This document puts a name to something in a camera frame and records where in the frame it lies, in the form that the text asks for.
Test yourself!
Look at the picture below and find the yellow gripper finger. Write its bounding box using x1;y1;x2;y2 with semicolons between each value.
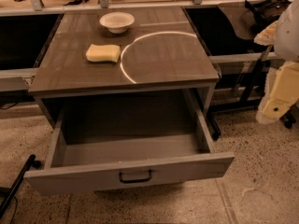
256;61;299;124

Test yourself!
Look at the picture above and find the yellow sponge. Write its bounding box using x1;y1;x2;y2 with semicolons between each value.
86;44;121;63

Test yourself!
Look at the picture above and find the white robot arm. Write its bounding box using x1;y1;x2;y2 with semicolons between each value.
254;0;299;124

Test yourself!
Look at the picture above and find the grey cabinet with brown top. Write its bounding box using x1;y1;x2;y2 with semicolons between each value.
29;7;219;124

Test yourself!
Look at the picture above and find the open grey top drawer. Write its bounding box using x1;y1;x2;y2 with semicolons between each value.
23;89;235;197

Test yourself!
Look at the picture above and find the black VR headset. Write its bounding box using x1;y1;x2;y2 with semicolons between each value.
245;0;291;33

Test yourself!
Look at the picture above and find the dark side table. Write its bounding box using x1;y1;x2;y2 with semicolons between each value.
217;1;299;42

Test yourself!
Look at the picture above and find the white bowl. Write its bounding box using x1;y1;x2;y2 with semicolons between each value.
99;12;135;34

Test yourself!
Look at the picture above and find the black stand leg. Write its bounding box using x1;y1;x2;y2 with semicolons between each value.
0;154;36;218

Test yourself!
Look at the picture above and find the black drawer handle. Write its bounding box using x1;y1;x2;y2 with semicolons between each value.
119;170;152;184

